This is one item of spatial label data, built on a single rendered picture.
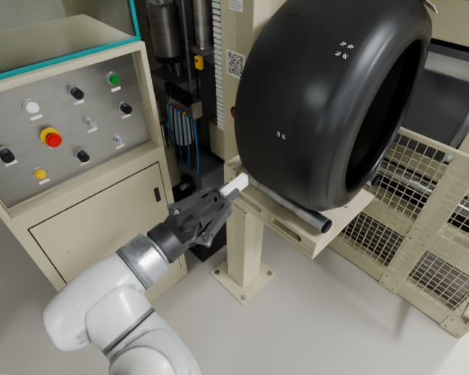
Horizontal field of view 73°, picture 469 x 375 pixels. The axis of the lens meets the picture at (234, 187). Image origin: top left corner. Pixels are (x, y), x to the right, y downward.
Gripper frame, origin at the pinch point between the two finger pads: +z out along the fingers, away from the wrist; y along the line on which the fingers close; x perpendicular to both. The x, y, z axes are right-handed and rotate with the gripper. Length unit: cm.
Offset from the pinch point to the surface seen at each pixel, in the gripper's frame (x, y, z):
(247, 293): 115, 21, 14
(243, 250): 82, 26, 19
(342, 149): -5.7, -13.2, 18.3
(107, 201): 32, 52, -17
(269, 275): 118, 20, 30
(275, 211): 29.8, 3.7, 17.5
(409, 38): -19.0, -11.7, 40.7
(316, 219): 24.9, -9.0, 20.0
